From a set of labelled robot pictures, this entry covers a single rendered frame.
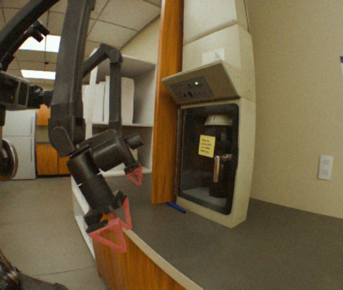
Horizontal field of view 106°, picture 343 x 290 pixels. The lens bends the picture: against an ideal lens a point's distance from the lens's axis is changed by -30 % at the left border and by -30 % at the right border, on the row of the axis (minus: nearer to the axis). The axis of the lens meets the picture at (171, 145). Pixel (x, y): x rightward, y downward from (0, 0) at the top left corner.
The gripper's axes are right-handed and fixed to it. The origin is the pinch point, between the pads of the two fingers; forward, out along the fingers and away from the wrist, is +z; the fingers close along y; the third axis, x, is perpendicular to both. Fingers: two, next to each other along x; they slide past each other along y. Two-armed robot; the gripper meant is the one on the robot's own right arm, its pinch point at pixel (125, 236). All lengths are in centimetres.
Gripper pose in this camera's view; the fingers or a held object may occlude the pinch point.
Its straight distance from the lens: 42.3
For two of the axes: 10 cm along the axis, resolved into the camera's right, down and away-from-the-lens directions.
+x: -8.9, 4.6, -0.6
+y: -1.0, -0.6, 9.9
